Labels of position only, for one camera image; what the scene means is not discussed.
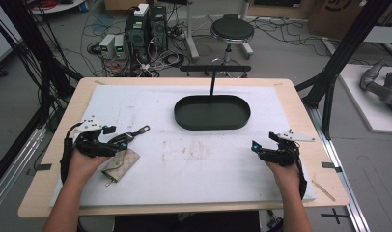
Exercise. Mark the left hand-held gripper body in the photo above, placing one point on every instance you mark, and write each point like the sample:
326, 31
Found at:
91, 145

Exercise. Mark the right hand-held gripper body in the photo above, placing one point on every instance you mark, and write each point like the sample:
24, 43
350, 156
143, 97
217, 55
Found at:
285, 153

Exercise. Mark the beige key case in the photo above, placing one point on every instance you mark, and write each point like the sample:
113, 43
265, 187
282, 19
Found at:
121, 164

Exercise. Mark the black oval tray with stand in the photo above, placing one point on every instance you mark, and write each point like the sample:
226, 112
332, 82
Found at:
211, 114

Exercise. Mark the person's left hand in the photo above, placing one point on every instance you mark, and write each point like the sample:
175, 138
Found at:
83, 167

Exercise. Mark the person's right hand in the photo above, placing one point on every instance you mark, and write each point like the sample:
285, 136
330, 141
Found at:
285, 177

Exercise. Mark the black tape strip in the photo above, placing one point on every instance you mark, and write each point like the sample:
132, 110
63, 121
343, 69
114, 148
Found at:
42, 167
330, 166

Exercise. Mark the thin wooden stick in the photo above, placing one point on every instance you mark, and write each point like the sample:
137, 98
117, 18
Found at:
322, 190

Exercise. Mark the black tape cross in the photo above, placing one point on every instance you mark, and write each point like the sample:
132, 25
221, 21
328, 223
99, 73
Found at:
335, 216

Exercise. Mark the grey power supply unit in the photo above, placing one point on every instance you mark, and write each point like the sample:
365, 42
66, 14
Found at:
120, 46
107, 45

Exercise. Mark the white base board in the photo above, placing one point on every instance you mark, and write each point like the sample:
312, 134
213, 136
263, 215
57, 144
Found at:
361, 106

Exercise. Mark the black computer tower white top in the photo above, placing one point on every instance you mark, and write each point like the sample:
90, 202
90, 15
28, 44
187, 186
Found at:
136, 32

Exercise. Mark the person's dark clothing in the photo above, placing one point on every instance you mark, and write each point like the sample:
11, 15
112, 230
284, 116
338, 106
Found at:
184, 222

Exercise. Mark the black round stool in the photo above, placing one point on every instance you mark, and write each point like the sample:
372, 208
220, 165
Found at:
232, 30

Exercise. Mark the white table leg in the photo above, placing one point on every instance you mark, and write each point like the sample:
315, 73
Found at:
191, 32

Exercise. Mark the brown cardboard box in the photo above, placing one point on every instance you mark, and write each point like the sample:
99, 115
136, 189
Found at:
335, 16

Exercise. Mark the aluminium rail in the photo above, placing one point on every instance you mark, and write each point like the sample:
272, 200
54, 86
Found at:
14, 174
342, 180

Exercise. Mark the black metal frame post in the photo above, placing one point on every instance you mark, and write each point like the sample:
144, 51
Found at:
345, 54

